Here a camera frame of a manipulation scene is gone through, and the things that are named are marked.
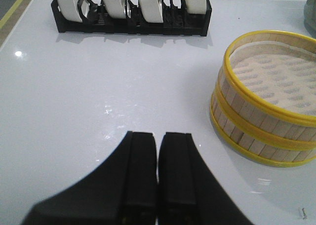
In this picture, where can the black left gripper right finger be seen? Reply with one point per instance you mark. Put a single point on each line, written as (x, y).
(189, 194)

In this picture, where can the white bowl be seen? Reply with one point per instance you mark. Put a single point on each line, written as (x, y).
(152, 10)
(196, 6)
(69, 9)
(115, 8)

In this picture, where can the grey-green electric cooking pot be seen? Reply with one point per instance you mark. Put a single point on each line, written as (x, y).
(310, 17)

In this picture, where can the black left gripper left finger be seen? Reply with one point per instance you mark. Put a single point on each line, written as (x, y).
(121, 191)

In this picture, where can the white bowl far left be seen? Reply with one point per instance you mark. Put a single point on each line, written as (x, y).
(69, 9)

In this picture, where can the upper steamer liner paper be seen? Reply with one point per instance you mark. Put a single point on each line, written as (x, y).
(280, 74)

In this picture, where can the bamboo steamer tier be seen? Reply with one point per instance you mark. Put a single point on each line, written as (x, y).
(252, 148)
(256, 117)

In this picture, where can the black dish rack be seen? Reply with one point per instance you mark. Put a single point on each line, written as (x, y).
(95, 19)

